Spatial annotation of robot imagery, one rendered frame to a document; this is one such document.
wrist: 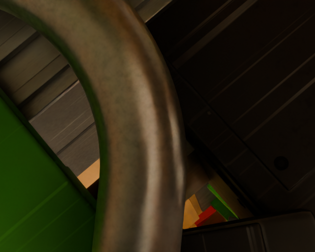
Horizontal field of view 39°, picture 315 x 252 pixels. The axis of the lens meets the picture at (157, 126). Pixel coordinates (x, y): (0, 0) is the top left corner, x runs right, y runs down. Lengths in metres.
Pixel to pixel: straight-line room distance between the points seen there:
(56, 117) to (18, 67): 0.45
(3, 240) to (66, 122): 0.50
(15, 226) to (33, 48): 0.08
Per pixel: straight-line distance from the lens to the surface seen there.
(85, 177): 1.00
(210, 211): 3.83
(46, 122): 0.65
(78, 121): 0.70
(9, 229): 0.19
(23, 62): 0.21
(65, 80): 0.20
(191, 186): 0.40
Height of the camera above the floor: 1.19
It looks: 18 degrees down
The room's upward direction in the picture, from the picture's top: 139 degrees clockwise
